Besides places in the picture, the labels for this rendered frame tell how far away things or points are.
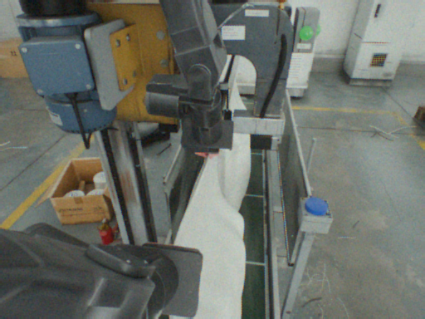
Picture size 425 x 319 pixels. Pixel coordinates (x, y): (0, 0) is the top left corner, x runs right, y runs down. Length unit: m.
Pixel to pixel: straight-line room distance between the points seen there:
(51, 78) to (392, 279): 1.82
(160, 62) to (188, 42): 0.37
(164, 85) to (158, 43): 0.31
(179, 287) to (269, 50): 0.57
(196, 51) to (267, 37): 0.33
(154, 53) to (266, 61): 0.28
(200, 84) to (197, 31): 0.07
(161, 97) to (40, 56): 0.22
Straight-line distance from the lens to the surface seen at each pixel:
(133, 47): 0.75
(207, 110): 0.45
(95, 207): 1.96
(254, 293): 1.19
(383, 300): 1.83
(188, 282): 0.33
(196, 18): 0.41
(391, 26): 4.51
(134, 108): 0.86
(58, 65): 0.59
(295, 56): 3.58
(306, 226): 0.86
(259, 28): 0.72
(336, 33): 4.96
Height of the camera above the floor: 1.41
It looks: 35 degrees down
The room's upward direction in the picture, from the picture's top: straight up
